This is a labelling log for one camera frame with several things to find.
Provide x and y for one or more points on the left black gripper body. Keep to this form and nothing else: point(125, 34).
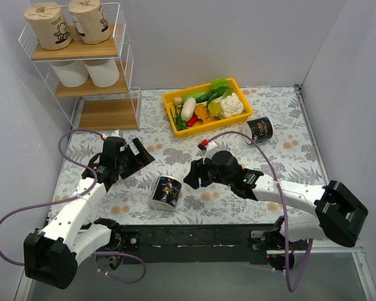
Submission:
point(133, 160)

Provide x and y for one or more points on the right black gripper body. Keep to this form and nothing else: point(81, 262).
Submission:
point(199, 175)

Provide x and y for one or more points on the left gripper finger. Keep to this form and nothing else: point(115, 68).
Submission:
point(133, 167)
point(143, 157)

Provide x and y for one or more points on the black roll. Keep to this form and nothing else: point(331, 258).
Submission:
point(166, 193)
point(260, 130)

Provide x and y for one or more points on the white toilet paper roll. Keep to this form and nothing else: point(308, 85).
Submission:
point(104, 73)
point(70, 73)

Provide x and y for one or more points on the brown paper roll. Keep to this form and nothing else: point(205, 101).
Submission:
point(49, 25)
point(90, 21)

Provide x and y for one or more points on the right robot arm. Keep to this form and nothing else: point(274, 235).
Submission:
point(332, 211)

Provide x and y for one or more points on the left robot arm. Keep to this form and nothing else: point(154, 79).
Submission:
point(69, 219)

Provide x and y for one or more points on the green herb sprig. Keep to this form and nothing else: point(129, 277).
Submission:
point(179, 117)

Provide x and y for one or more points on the red chili pepper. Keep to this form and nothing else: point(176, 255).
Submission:
point(192, 121)

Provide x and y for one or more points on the orange yellow pepper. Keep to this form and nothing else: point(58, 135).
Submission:
point(201, 112)

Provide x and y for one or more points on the floral table mat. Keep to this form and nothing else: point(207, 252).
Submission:
point(290, 153)

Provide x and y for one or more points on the yellow plastic bin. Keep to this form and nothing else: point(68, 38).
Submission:
point(214, 120)

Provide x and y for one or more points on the white cauliflower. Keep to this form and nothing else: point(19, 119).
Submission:
point(231, 106)

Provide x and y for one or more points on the small mushroom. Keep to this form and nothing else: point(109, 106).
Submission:
point(178, 101)

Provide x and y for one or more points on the white radish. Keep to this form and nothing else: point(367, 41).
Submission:
point(188, 109)

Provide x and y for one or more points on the green cucumber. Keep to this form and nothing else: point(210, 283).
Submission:
point(204, 97)

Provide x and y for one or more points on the green leafy vegetable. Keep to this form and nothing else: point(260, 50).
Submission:
point(219, 84)

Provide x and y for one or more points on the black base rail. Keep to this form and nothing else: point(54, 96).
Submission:
point(254, 243)

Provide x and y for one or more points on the white wire wooden shelf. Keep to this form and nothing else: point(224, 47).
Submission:
point(110, 108)

